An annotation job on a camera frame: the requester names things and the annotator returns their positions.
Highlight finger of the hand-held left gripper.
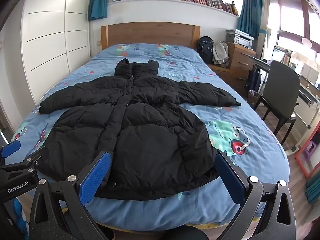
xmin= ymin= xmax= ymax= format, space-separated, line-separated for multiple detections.
xmin=24 ymin=146 xmax=50 ymax=167
xmin=0 ymin=140 xmax=22 ymax=158

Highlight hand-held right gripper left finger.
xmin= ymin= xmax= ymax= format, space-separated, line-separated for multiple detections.
xmin=29 ymin=151 xmax=112 ymax=240

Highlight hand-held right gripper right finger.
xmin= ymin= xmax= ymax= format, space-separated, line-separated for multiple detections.
xmin=214 ymin=152 xmax=297 ymax=240

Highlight black puffer jacket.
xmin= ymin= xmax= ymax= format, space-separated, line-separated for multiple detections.
xmin=39 ymin=58 xmax=242 ymax=201

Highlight grey crumpled clothes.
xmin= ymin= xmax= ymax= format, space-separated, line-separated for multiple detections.
xmin=212 ymin=41 xmax=230 ymax=68

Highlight blue cartoon printed blanket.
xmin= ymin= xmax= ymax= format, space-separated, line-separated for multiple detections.
xmin=5 ymin=42 xmax=290 ymax=230

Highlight lined trash bin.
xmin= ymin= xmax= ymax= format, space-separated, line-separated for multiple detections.
xmin=247 ymin=90 xmax=262 ymax=109

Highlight dark hanging bag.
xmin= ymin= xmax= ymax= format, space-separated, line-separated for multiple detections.
xmin=246 ymin=66 xmax=262 ymax=93

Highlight white desk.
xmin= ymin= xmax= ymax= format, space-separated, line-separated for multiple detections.
xmin=287 ymin=75 xmax=320 ymax=155

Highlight black chair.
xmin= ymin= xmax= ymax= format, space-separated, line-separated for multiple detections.
xmin=253 ymin=60 xmax=300 ymax=144

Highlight wooden drawer nightstand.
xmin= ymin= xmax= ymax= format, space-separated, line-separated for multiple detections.
xmin=209 ymin=41 xmax=257 ymax=97

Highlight white panelled wardrobe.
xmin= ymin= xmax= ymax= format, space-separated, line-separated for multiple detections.
xmin=21 ymin=0 xmax=95 ymax=105

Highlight black backpack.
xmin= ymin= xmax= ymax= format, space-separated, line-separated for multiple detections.
xmin=196 ymin=36 xmax=215 ymax=64

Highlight white printer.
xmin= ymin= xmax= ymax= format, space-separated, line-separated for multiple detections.
xmin=226 ymin=29 xmax=254 ymax=49

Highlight wooden bed headboard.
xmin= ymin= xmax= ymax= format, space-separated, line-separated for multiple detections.
xmin=101 ymin=22 xmax=201 ymax=51

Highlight teal curtain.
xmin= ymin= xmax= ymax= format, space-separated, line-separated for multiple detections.
xmin=236 ymin=0 xmax=264 ymax=39
xmin=89 ymin=0 xmax=110 ymax=21

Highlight red frame rack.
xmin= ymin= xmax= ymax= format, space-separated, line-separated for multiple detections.
xmin=294 ymin=127 xmax=320 ymax=178

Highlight white wall shelf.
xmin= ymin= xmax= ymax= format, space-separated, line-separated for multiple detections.
xmin=107 ymin=0 xmax=240 ymax=18

